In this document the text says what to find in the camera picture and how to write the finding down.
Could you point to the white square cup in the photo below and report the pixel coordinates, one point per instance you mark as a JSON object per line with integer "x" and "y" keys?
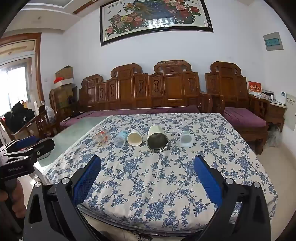
{"x": 186, "y": 139}

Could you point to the small wooden chair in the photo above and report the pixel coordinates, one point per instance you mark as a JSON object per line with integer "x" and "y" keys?
{"x": 42, "y": 125}

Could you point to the carved wooden sofa bench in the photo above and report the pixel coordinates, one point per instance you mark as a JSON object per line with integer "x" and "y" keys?
{"x": 173, "y": 89}

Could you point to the wooden door frame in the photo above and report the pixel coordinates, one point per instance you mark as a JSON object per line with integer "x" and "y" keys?
{"x": 38, "y": 69}

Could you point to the light blue plastic cup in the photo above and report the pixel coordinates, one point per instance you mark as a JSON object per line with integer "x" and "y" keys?
{"x": 120, "y": 138}

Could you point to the carved wooden armchair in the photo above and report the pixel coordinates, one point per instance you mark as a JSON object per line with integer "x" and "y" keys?
{"x": 227, "y": 85}

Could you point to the white box with red contents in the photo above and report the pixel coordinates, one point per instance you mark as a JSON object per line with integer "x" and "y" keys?
{"x": 63, "y": 81}

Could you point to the red card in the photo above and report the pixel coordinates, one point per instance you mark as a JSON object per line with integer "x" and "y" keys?
{"x": 254, "y": 88}

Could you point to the long purple seat cushion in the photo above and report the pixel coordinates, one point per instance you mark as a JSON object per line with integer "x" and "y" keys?
{"x": 143, "y": 110}

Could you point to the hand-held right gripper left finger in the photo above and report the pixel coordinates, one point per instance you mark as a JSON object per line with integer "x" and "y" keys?
{"x": 87, "y": 179}

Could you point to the blue floral tablecloth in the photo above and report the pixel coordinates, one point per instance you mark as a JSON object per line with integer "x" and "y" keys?
{"x": 150, "y": 185}

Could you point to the wooden side table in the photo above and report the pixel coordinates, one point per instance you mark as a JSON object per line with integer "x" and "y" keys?
{"x": 276, "y": 114}

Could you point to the framed floral painting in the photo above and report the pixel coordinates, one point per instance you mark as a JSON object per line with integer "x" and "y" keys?
{"x": 143, "y": 20}

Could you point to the clear plastic bag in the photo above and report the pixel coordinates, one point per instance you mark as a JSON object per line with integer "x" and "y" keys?
{"x": 274, "y": 136}

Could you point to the white router box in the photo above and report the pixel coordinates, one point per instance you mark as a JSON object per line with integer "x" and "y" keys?
{"x": 281, "y": 97}

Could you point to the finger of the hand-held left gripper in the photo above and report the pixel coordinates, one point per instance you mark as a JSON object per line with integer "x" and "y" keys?
{"x": 26, "y": 142}
{"x": 39, "y": 147}

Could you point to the large cream steel-lined cup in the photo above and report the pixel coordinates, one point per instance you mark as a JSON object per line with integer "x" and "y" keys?
{"x": 157, "y": 140}

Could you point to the white plastic bag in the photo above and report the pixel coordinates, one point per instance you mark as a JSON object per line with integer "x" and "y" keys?
{"x": 49, "y": 112}

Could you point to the grey wall panel box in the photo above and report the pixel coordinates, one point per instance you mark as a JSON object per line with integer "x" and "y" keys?
{"x": 273, "y": 41}

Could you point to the cream paper cup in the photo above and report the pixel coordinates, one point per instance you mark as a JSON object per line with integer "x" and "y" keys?
{"x": 134, "y": 139}

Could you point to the open cardboard box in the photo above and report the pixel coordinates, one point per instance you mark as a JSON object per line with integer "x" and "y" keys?
{"x": 64, "y": 73}

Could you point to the clear glass cup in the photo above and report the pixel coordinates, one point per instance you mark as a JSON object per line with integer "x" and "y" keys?
{"x": 100, "y": 138}

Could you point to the square purple seat cushion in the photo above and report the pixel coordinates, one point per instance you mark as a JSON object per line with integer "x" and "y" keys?
{"x": 245, "y": 117}

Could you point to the person's left hand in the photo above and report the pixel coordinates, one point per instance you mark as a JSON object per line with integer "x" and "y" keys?
{"x": 2, "y": 196}

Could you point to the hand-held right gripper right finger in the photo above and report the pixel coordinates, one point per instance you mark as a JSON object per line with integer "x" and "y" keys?
{"x": 207, "y": 179}

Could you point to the large brown cardboard box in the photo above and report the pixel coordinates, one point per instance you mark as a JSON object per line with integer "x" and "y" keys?
{"x": 63, "y": 95}

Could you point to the pile of black clothes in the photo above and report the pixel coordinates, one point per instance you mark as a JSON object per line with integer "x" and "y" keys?
{"x": 20, "y": 115}

